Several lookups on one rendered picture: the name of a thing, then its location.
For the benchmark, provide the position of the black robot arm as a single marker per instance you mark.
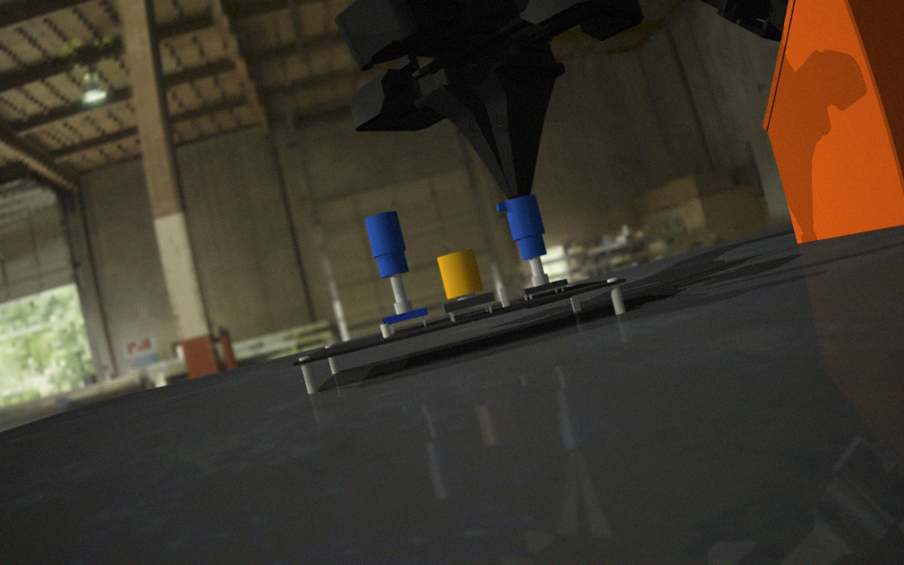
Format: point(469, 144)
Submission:
point(379, 31)

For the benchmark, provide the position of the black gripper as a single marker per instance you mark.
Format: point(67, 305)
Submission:
point(495, 84)

